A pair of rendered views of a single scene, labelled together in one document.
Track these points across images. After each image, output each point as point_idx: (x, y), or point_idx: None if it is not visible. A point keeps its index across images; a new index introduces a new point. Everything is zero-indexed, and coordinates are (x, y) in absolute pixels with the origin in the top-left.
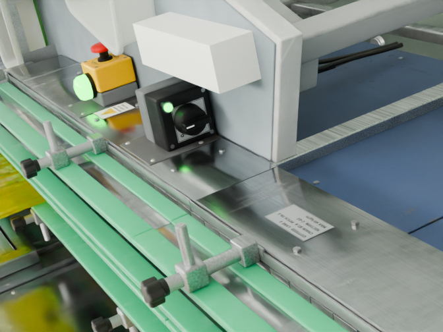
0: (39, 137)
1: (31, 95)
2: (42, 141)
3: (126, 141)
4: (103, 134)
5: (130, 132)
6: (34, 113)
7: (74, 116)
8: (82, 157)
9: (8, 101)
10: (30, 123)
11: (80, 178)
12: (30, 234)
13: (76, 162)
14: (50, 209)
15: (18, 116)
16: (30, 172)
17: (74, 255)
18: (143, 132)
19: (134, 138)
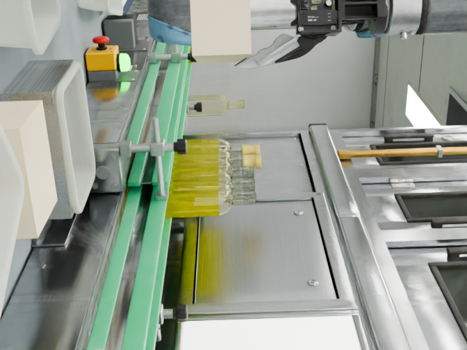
0: (167, 80)
1: (130, 117)
2: (169, 76)
3: (142, 51)
4: (144, 57)
5: (133, 54)
6: (149, 98)
7: (141, 72)
8: (161, 64)
9: (149, 123)
10: (159, 94)
11: None
12: (175, 244)
13: (167, 62)
14: None
15: (160, 101)
16: None
17: (183, 127)
18: (129, 53)
19: (137, 51)
